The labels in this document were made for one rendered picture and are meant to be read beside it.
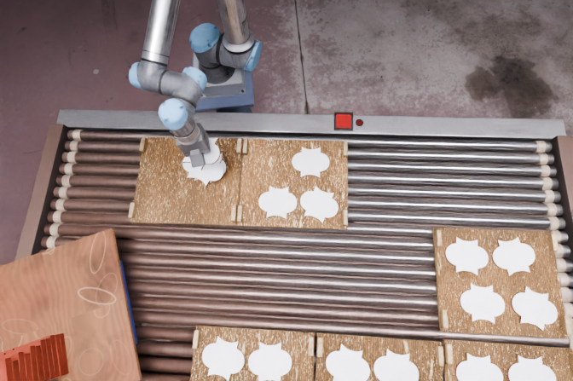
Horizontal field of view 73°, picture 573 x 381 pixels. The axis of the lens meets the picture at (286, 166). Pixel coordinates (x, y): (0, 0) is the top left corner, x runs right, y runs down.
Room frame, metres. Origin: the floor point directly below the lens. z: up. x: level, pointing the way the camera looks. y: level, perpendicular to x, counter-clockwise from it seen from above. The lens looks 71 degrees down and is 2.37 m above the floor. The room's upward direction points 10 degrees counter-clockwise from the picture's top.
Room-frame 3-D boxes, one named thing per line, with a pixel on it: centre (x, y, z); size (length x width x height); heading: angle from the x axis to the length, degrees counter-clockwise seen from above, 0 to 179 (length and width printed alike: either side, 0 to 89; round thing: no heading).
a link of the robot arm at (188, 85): (0.63, 0.25, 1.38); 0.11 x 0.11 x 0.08; 63
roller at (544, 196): (0.40, -0.03, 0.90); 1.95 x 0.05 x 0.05; 78
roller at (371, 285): (0.06, 0.05, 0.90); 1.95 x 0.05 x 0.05; 78
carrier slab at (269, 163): (0.41, -0.02, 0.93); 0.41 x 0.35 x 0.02; 78
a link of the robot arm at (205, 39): (0.95, 0.21, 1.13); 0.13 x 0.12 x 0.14; 63
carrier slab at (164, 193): (0.50, 0.39, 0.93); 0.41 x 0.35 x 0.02; 78
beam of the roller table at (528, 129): (0.66, -0.09, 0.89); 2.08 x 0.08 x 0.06; 78
